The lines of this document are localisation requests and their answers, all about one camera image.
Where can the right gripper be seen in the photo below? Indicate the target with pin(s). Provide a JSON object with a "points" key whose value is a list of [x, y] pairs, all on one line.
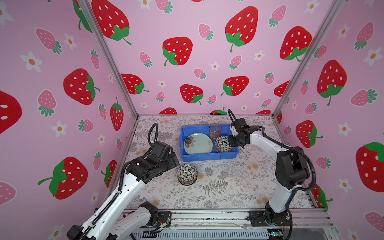
{"points": [[232, 143]]}

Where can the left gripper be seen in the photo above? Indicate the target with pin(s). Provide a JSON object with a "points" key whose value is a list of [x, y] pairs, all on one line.
{"points": [[173, 161]]}

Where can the pink transparent cup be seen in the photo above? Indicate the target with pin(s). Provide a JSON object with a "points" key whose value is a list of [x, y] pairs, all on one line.
{"points": [[215, 130]]}

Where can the green flower plate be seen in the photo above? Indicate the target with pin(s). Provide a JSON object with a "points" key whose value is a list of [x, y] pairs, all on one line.
{"points": [[197, 144]]}

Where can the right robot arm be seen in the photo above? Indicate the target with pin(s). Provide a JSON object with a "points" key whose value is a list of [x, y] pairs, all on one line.
{"points": [[291, 172]]}

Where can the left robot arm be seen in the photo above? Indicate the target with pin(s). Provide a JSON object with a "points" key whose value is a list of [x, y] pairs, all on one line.
{"points": [[104, 223]]}

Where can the blue plastic bin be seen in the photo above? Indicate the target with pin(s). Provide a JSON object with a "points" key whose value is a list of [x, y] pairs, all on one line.
{"points": [[214, 155]]}

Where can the dark striped bottom bowl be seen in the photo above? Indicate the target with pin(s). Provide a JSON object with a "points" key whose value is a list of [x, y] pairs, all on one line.
{"points": [[187, 174]]}

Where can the green lit circuit board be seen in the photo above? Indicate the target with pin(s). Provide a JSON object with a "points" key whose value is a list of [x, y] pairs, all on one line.
{"points": [[275, 235]]}

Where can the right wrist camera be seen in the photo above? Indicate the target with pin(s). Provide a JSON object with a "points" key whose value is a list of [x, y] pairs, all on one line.
{"points": [[238, 125]]}

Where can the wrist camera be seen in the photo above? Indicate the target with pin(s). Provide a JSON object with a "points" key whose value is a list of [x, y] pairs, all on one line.
{"points": [[238, 125], [160, 150]]}

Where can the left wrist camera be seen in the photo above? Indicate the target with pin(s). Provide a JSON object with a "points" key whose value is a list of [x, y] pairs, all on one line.
{"points": [[160, 150]]}

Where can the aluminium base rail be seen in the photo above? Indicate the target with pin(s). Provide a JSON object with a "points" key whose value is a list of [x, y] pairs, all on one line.
{"points": [[230, 224]]}

